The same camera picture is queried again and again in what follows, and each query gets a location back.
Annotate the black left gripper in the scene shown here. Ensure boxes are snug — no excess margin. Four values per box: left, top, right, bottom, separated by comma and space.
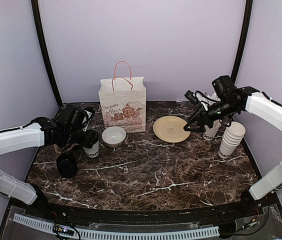
64, 128, 97, 149

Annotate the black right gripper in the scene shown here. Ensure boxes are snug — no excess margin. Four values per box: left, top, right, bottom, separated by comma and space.
184, 98, 239, 132

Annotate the white paper cup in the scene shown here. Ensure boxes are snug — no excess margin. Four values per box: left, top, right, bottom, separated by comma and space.
83, 141, 100, 159

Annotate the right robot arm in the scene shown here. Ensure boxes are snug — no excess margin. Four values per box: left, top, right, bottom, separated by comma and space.
183, 75, 282, 217

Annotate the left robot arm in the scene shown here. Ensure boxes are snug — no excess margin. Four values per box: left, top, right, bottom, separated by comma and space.
0, 105, 99, 218

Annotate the paper cup holding straws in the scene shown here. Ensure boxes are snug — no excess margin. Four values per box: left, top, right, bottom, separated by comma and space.
202, 123, 221, 141

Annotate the brown cardboard cup carrier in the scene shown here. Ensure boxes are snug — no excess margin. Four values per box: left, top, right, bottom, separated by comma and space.
53, 143, 81, 155

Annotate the white wrapped straws bundle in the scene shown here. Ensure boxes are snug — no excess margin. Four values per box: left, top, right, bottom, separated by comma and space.
201, 92, 221, 110

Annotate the white ceramic bowl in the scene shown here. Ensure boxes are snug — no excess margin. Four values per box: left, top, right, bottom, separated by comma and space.
101, 126, 127, 149

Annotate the beige round plate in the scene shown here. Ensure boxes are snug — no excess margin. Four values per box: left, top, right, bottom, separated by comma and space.
153, 116, 191, 143

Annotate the stack of black lids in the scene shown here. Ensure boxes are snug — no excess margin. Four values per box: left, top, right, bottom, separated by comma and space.
56, 154, 78, 179

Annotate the stack of white paper cups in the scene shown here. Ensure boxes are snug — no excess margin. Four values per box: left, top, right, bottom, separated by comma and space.
218, 121, 246, 159

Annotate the cream bear paper bag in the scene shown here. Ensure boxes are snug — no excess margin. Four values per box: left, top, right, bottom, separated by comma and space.
98, 60, 147, 133

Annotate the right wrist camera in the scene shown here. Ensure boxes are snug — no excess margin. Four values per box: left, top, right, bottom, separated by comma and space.
184, 90, 205, 107

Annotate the grey slotted cable duct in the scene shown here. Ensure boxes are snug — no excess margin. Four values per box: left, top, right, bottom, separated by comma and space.
12, 213, 220, 240

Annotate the black table front rail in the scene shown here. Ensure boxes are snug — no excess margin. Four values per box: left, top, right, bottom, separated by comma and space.
12, 193, 278, 232

